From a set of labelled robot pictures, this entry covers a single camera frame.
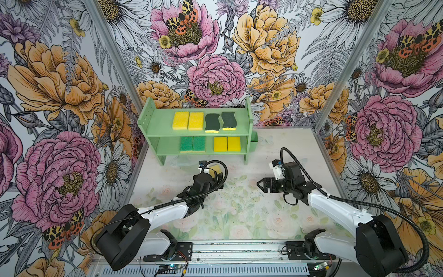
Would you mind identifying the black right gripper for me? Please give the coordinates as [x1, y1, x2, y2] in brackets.
[256, 177, 294, 194]

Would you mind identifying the large yellow sponge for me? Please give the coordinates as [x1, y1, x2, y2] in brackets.
[172, 111, 190, 130]
[208, 164, 223, 177]
[188, 112, 204, 131]

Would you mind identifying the light green scrub sponge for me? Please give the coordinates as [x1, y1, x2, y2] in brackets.
[192, 136, 206, 153]

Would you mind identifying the small yellow sponge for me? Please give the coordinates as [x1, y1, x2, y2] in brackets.
[213, 137, 227, 152]

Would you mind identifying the dark green scrub sponge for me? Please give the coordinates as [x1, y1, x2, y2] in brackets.
[221, 112, 237, 131]

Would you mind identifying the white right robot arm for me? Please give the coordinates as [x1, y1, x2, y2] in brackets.
[257, 160, 408, 277]

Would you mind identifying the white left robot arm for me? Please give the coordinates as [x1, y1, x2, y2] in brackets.
[93, 171, 226, 271]

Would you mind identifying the green metal shelf unit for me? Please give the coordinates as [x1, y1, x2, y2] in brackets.
[138, 99, 254, 166]

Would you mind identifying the green circuit board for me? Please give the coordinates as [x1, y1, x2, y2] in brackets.
[159, 264, 182, 271]

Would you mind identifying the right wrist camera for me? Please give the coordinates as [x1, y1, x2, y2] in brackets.
[269, 159, 284, 180]

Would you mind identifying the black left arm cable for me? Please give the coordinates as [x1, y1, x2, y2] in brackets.
[89, 159, 229, 257]

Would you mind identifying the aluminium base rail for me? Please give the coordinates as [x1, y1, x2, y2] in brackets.
[88, 240, 337, 277]

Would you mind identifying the black corrugated right cable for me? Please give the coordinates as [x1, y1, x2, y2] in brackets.
[280, 147, 430, 274]

